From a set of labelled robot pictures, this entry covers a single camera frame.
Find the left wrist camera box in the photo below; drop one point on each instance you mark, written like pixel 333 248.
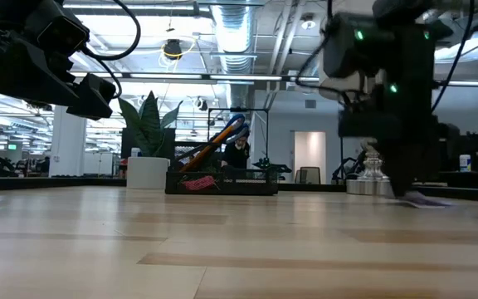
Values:
pixel 58 27

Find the white shade silver table lamp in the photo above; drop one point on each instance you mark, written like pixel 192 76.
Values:
pixel 367 184

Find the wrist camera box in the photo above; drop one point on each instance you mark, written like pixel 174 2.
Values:
pixel 58 27
pixel 347 45

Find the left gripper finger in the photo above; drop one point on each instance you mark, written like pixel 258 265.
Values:
pixel 94 99
pixel 31 74

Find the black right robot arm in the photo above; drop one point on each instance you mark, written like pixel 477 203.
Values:
pixel 413 50

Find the green plant in white pot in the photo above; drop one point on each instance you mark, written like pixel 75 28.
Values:
pixel 145 172

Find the background black robot arm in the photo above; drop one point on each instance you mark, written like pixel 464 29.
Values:
pixel 272 167

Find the black mesh desk organizer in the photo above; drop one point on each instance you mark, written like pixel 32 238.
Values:
pixel 255 184

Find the white column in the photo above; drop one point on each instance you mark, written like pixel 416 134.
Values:
pixel 66 145

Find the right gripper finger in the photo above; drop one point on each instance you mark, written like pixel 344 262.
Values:
pixel 405 162

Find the black aluminium table frame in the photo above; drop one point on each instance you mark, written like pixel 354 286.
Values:
pixel 56 182

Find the pale blue sticky note pad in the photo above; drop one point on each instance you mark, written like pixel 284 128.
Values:
pixel 425 202

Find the grey office chair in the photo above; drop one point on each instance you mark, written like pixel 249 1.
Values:
pixel 309 174

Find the white wipes canister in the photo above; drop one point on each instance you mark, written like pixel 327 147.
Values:
pixel 465 164

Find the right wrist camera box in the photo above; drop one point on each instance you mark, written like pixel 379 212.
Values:
pixel 347 45

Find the person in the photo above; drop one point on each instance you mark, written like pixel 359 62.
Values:
pixel 235 155

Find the green exit sign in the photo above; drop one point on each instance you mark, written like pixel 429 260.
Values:
pixel 12 146

